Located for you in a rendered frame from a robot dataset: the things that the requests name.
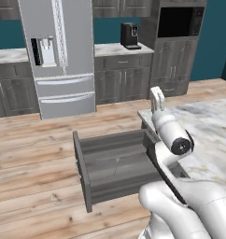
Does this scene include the silver fridge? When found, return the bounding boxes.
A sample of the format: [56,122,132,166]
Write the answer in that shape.
[18,0,97,120]

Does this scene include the grey wall cabinet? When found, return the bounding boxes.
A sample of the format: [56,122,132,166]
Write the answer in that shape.
[0,0,21,21]

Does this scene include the grey base cabinets with drawer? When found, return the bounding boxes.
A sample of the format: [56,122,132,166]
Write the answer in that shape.
[93,52,155,105]

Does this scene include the black coffee machine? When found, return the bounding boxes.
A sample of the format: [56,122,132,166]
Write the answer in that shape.
[120,21,143,50]

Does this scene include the tall grey cabinet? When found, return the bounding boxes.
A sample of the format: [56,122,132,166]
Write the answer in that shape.
[139,0,208,98]

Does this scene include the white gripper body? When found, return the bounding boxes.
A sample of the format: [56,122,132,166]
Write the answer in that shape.
[149,86,166,109]

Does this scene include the open grey drawer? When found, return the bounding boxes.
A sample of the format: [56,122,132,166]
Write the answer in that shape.
[72,128,191,214]

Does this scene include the black microwave oven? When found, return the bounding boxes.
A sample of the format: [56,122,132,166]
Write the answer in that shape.
[157,6,205,39]

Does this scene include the grey wall cabinets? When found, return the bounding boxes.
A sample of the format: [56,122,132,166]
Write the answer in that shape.
[92,0,154,19]

